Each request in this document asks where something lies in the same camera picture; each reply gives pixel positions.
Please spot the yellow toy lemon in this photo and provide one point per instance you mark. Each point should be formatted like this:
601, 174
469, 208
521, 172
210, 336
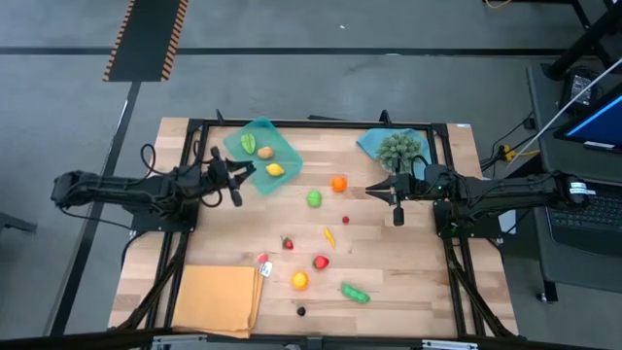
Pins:
275, 169

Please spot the monitor with blue screen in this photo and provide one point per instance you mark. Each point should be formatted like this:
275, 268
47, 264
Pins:
597, 124

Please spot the folded orange cloth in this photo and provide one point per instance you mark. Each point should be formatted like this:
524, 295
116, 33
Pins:
216, 301

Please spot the green toy pea pod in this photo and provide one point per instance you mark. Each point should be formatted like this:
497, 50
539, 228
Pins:
355, 293

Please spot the black floor mat striped edges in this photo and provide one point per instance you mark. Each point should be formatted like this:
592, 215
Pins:
146, 39

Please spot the black toy plum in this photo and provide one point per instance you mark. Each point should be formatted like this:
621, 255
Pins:
301, 311

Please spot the orange toy mandarin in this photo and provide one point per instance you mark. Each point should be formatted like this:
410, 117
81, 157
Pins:
339, 184

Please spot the black power adapter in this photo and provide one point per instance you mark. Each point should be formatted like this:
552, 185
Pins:
578, 90

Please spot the green toy star fruit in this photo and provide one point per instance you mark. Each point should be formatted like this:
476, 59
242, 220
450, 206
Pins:
248, 143

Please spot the yellow toy pepper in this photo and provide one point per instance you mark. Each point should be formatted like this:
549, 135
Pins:
329, 237

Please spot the green apple toy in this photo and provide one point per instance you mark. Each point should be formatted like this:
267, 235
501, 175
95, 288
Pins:
314, 198

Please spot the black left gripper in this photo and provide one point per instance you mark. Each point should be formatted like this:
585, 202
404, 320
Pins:
218, 175

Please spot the white rod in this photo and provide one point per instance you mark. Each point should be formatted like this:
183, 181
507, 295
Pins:
607, 73

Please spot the teal cloth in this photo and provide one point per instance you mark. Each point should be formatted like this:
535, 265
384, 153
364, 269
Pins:
369, 143

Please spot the black aluminium rig frame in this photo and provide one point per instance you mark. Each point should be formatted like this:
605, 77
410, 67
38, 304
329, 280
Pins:
316, 123

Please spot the red toy strawberry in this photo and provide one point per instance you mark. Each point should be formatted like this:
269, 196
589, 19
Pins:
287, 243

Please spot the black desk leg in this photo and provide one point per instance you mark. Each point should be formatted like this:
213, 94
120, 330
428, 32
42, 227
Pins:
583, 46

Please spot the teal plastic tupperware container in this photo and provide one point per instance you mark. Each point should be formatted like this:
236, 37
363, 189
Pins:
286, 153

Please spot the white paper card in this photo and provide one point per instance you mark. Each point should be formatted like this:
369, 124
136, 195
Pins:
266, 269

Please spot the black laptop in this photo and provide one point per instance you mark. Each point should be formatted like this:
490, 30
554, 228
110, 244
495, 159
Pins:
583, 233

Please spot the tan toy potato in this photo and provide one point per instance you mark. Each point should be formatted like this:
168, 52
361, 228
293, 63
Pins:
265, 152

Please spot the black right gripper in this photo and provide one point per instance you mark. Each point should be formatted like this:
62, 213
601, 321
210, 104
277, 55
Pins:
413, 187

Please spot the green plant in white pot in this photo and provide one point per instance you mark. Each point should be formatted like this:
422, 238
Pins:
398, 153

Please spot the orange toy fruit with seam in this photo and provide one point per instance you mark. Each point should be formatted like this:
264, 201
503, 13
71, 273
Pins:
300, 280

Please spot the red toy fruit green cap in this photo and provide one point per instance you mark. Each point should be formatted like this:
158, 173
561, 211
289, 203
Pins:
321, 262

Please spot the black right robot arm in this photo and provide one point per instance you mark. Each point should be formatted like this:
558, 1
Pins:
505, 192

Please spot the yellow power plug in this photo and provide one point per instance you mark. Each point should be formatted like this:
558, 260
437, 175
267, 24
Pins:
507, 153

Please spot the grey furniture foot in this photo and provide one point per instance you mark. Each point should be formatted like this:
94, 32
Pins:
14, 223

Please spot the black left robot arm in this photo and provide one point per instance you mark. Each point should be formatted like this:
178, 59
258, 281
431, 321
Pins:
121, 189

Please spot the dark grey side table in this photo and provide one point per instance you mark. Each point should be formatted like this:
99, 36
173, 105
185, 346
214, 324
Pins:
573, 272

